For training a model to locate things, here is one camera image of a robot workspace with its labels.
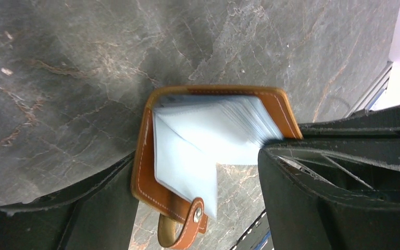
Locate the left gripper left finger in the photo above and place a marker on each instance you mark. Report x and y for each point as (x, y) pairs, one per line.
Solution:
(95, 213)

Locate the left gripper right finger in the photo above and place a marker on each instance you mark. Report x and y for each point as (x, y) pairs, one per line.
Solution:
(332, 193)

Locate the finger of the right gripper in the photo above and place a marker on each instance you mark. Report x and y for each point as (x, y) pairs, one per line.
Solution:
(362, 124)

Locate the brown leather card holder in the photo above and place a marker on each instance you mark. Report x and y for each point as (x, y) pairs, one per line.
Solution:
(186, 131)

